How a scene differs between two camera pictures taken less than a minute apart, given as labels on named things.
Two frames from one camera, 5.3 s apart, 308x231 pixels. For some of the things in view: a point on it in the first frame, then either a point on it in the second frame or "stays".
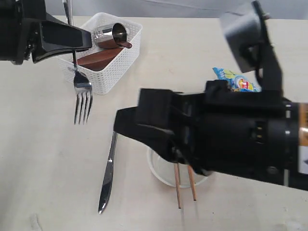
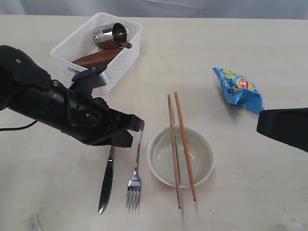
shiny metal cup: (109, 35) stays
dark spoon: (125, 44) stays
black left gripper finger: (58, 36) → (128, 121)
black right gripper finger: (160, 140) → (288, 125)
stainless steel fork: (83, 91) → (133, 197)
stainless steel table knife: (107, 184) stays
